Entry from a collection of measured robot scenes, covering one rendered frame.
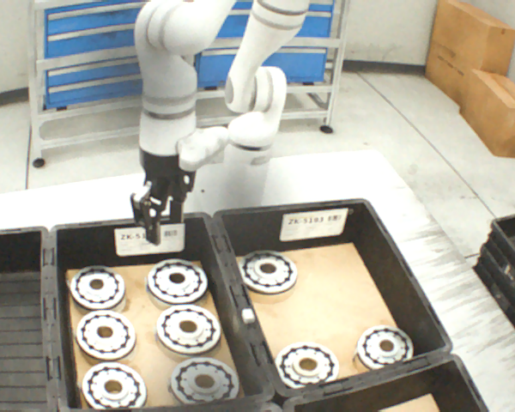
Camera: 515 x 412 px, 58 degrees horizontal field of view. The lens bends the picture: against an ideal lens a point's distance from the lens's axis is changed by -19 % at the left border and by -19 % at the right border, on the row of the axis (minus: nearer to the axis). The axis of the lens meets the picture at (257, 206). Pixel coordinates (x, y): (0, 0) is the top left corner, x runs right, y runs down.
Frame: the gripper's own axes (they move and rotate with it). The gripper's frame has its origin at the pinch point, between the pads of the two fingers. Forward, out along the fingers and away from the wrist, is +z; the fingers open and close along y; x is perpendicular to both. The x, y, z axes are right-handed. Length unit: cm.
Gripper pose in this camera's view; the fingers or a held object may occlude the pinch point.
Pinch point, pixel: (165, 224)
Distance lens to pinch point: 80.9
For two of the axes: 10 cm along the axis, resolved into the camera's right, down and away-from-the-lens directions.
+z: -1.0, 7.9, 6.0
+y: -4.6, 5.0, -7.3
